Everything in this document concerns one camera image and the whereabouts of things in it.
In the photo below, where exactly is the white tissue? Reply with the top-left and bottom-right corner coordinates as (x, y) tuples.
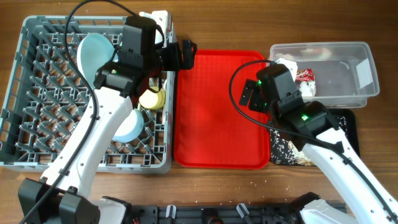
(299, 81), (316, 97)

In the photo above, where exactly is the red snack wrapper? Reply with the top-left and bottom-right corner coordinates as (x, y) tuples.
(295, 68), (315, 82)

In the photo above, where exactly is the grey dishwasher rack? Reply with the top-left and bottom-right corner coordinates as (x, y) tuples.
(1, 16), (176, 174)

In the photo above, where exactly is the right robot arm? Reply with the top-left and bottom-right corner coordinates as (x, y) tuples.
(254, 60), (397, 223)

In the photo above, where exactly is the clear plastic bin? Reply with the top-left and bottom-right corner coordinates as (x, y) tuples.
(269, 42), (380, 108)

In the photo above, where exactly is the black waste tray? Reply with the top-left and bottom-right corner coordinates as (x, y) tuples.
(267, 107), (361, 167)

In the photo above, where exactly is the light blue plate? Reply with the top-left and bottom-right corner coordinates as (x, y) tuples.
(77, 33), (115, 89)

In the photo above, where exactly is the food scraps and rice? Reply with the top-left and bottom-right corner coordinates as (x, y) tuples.
(269, 116), (346, 167)

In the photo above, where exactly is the yellow plastic cup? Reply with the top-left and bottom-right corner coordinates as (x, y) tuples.
(139, 86), (166, 110)

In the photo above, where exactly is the red plastic tray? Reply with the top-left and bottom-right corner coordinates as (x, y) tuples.
(173, 50), (270, 170)

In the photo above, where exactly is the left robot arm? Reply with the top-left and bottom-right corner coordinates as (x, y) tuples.
(18, 11), (197, 223)

